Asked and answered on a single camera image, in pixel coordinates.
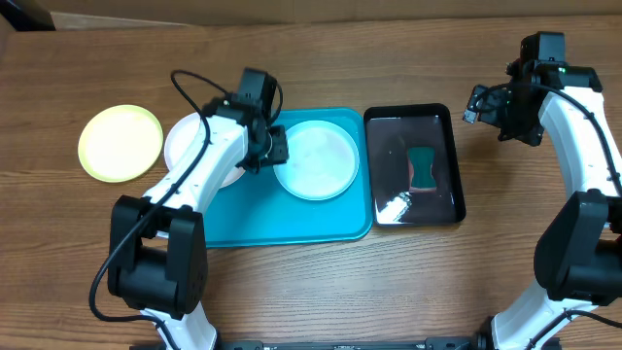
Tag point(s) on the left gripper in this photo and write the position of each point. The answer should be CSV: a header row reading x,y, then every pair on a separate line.
x,y
280,152

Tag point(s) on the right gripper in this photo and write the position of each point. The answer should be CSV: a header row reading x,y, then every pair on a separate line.
x,y
486,108

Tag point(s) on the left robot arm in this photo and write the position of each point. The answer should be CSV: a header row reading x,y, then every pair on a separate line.
x,y
157,261

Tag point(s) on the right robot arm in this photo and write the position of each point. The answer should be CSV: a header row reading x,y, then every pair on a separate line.
x,y
576,269

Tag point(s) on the green and red sponge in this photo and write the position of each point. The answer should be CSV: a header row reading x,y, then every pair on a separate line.
x,y
420,165

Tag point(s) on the black rectangular tray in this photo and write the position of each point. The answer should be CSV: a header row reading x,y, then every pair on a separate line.
x,y
390,131

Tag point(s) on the teal plastic tray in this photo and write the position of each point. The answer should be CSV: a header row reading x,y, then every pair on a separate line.
x,y
256,210

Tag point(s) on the yellow-green plate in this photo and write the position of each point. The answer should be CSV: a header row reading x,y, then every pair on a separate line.
x,y
120,143

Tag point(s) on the light blue plate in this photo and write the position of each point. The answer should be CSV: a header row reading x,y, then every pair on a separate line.
x,y
323,161

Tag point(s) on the white plate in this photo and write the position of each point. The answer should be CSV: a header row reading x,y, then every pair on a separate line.
x,y
181,136

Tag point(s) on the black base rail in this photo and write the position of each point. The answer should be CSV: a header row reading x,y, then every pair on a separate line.
x,y
433,343

